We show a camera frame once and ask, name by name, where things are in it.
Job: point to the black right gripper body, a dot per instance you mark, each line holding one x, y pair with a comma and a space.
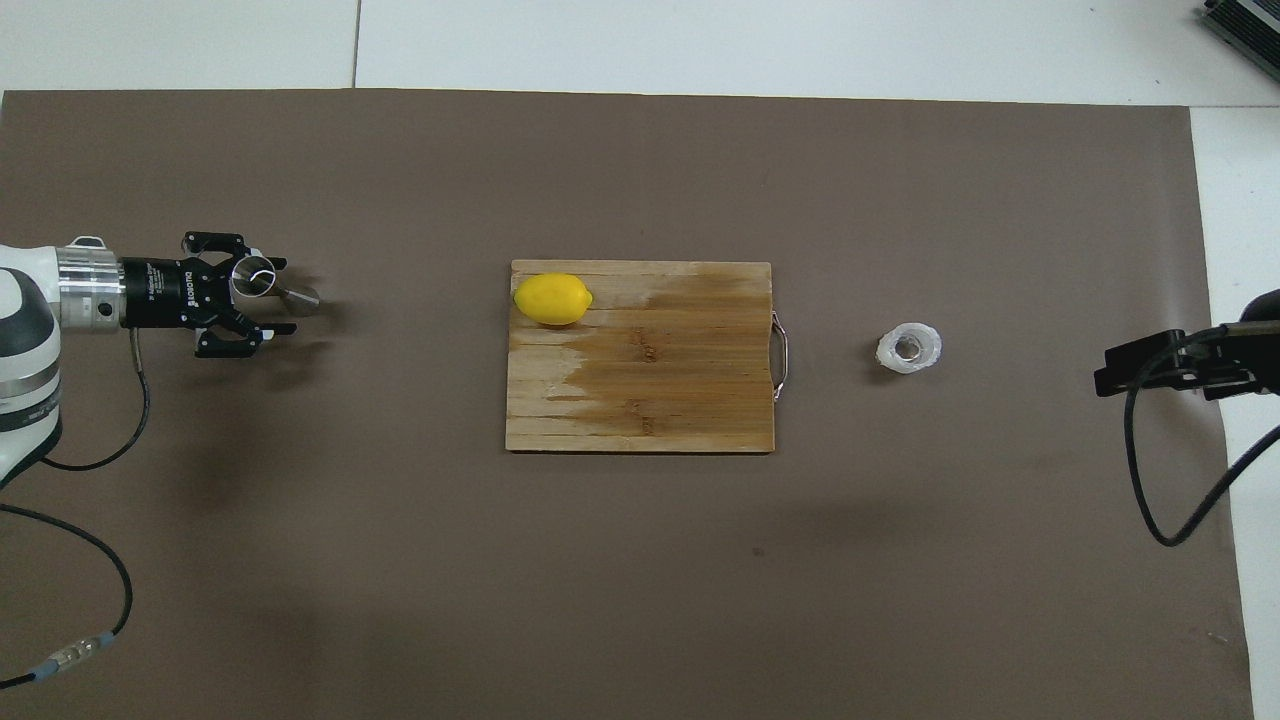
1265, 350

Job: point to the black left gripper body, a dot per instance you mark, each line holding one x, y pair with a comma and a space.
160, 292

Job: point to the steel double jigger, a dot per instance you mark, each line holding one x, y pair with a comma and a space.
300, 296

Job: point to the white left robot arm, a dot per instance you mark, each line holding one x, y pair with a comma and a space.
20, 340

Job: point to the brown paper table mat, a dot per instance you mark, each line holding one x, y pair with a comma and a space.
400, 560

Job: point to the yellow lemon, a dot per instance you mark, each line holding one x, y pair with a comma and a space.
552, 300

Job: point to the grey ribbed metal device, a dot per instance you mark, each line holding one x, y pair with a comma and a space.
1250, 25

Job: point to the wooden cutting board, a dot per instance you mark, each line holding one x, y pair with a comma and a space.
680, 380

